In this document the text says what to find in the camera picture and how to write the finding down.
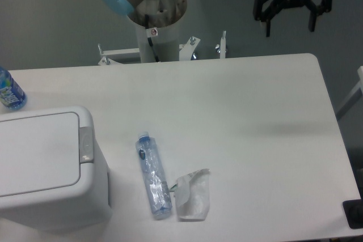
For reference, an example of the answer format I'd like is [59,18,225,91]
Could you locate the white push-lid trash can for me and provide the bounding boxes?
[1,106,112,231]

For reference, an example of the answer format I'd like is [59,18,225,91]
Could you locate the black clamp at table edge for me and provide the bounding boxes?
[343,199,362,230]

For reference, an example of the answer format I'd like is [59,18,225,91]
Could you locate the crumpled clear plastic bag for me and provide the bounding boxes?
[170,168,210,222]

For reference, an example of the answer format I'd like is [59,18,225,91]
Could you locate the clear empty plastic bottle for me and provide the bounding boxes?
[135,131,172,220]

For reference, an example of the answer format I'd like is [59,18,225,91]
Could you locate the blue labelled water bottle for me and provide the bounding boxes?
[1,67,27,111]

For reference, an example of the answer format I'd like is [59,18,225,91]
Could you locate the white frame at right edge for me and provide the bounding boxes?
[335,66,362,121]

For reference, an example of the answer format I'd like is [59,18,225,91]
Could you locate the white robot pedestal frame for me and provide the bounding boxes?
[97,22,229,66]

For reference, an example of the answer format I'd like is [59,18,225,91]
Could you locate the black cable on pedestal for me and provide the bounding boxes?
[143,13,161,63]

